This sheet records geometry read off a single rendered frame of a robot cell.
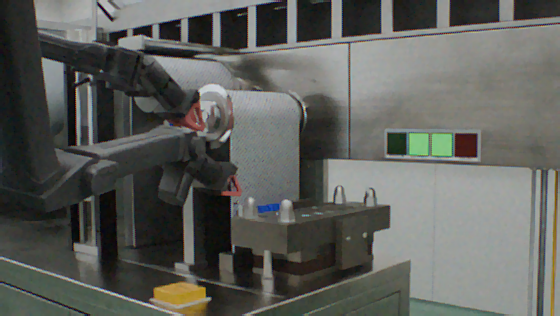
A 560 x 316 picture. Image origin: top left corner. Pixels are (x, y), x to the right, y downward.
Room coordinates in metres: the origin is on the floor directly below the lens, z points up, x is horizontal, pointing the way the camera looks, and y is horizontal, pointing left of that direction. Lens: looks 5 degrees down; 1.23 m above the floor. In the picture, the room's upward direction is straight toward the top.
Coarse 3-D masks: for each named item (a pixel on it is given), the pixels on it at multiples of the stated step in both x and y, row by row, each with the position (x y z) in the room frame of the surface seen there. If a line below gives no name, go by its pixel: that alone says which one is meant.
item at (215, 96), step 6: (204, 96) 1.40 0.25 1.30; (210, 96) 1.39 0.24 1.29; (216, 96) 1.37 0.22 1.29; (216, 102) 1.37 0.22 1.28; (222, 102) 1.36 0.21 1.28; (222, 108) 1.36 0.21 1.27; (222, 114) 1.36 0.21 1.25; (222, 120) 1.36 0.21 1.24; (222, 126) 1.36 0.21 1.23; (198, 132) 1.41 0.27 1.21; (216, 132) 1.37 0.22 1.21; (222, 132) 1.36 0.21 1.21; (210, 138) 1.39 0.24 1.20; (216, 138) 1.37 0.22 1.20
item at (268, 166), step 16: (240, 144) 1.38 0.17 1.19; (256, 144) 1.42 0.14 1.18; (272, 144) 1.47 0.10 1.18; (288, 144) 1.51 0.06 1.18; (240, 160) 1.38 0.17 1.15; (256, 160) 1.42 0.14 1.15; (272, 160) 1.47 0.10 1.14; (288, 160) 1.51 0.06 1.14; (240, 176) 1.38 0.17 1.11; (256, 176) 1.42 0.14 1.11; (272, 176) 1.47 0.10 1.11; (288, 176) 1.51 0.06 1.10; (256, 192) 1.42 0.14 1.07; (272, 192) 1.47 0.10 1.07; (288, 192) 1.51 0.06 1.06
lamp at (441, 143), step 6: (432, 138) 1.40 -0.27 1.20; (438, 138) 1.39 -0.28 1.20; (444, 138) 1.38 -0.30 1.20; (450, 138) 1.37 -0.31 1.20; (432, 144) 1.40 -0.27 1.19; (438, 144) 1.39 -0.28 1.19; (444, 144) 1.38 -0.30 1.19; (450, 144) 1.37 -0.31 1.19; (432, 150) 1.40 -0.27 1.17; (438, 150) 1.39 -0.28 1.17; (444, 150) 1.38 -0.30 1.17; (450, 150) 1.37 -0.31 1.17; (450, 156) 1.37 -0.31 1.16
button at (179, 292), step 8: (160, 288) 1.10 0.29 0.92; (168, 288) 1.11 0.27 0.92; (176, 288) 1.11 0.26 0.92; (184, 288) 1.11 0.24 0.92; (192, 288) 1.11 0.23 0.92; (200, 288) 1.11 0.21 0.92; (160, 296) 1.10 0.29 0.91; (168, 296) 1.08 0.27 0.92; (176, 296) 1.07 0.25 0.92; (184, 296) 1.08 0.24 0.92; (192, 296) 1.09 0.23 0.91; (200, 296) 1.11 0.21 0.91; (176, 304) 1.07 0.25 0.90
